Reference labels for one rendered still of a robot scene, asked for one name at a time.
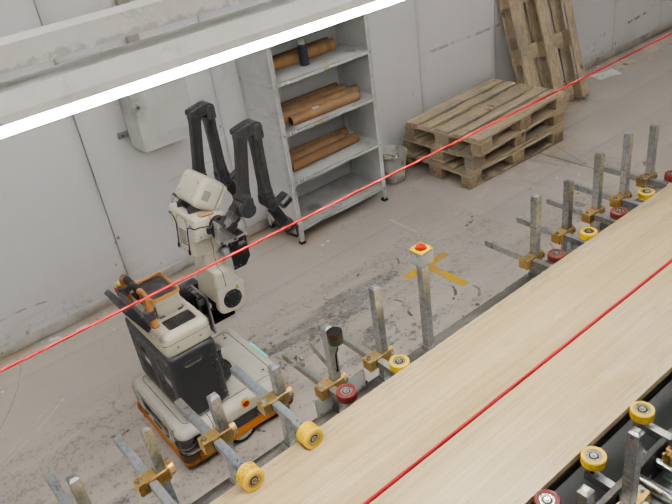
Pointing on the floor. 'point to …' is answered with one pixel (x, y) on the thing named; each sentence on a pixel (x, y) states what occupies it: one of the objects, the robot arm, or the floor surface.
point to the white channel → (98, 29)
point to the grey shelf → (352, 34)
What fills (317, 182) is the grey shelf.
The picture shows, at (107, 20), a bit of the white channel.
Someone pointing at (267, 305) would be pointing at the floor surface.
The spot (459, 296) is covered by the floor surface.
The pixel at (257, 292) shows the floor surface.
